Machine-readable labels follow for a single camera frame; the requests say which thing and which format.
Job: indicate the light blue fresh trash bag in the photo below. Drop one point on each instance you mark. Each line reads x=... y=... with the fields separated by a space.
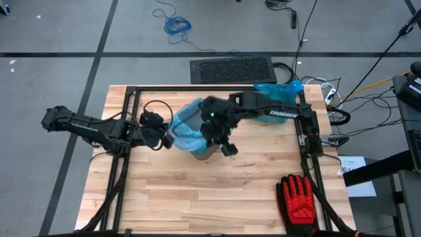
x=185 y=131

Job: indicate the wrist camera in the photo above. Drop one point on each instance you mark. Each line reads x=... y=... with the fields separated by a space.
x=229 y=148
x=152 y=119

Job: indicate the red and black work glove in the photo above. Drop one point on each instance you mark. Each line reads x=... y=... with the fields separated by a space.
x=297 y=204

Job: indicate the blue and black object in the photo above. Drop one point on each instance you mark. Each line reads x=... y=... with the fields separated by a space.
x=4 y=9

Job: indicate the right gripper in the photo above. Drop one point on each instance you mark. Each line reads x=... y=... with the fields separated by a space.
x=217 y=118

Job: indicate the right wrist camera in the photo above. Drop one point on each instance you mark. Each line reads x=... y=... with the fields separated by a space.
x=229 y=148

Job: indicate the grey cart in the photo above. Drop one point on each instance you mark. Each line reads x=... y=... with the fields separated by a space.
x=409 y=204

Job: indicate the black perforated computer case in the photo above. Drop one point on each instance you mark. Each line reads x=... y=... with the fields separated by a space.
x=233 y=69

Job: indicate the white printed paper sheet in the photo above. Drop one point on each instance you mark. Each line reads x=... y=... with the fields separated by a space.
x=356 y=174

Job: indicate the white power strip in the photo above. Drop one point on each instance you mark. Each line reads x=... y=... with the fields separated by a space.
x=330 y=95

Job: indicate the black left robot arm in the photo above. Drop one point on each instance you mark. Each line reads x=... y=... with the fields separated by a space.
x=85 y=126

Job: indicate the black electronic device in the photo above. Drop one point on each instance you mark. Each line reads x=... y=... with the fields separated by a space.
x=409 y=89

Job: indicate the black aluminium table frame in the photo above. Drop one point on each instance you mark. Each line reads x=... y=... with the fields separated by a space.
x=181 y=88

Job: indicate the black bench beam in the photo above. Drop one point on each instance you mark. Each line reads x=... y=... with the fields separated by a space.
x=378 y=169

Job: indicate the black power strip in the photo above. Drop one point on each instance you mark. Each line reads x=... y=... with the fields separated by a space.
x=293 y=19

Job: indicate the silver corner bracket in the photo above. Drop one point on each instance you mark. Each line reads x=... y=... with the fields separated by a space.
x=302 y=141

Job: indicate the teal used trash bag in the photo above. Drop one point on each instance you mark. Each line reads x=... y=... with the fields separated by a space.
x=279 y=92

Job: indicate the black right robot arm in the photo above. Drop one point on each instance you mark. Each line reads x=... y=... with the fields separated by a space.
x=283 y=110

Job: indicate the black metal foot bracket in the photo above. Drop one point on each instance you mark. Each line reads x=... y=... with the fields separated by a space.
x=337 y=141

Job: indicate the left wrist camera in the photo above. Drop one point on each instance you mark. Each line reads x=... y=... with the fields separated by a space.
x=152 y=119

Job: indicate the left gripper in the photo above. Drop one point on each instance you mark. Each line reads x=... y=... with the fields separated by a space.
x=149 y=137

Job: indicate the black tripod pole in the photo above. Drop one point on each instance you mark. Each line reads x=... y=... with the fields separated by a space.
x=378 y=59

